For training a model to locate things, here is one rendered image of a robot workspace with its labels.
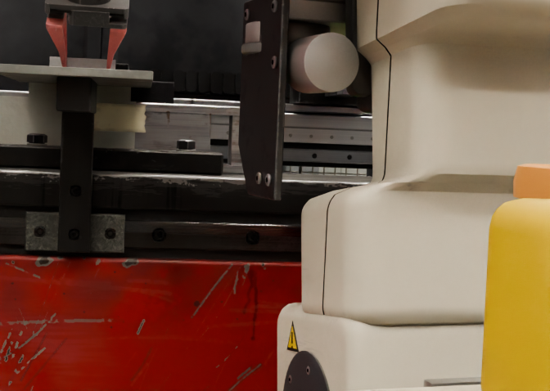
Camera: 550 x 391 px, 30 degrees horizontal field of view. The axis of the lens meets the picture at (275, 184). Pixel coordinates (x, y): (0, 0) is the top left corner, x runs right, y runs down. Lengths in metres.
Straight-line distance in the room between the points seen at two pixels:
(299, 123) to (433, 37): 1.03
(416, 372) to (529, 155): 0.17
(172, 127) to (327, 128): 0.37
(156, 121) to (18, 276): 0.29
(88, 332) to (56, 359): 0.05
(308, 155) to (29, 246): 0.58
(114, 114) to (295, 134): 0.40
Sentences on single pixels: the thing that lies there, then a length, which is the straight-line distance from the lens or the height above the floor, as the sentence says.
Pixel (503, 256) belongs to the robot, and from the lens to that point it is 0.32.
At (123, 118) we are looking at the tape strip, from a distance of 1.44.
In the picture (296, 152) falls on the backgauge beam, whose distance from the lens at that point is 1.72.
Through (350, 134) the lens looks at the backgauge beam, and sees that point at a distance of 1.74.
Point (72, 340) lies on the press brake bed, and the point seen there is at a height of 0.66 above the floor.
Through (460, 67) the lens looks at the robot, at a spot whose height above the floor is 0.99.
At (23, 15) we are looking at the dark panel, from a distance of 2.00.
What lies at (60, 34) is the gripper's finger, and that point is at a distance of 1.32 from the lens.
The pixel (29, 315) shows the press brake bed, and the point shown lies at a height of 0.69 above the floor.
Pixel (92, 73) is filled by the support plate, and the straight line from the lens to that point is 1.19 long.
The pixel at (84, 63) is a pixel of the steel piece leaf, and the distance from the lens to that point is 1.37.
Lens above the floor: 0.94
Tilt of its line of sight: 3 degrees down
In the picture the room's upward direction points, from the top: 2 degrees clockwise
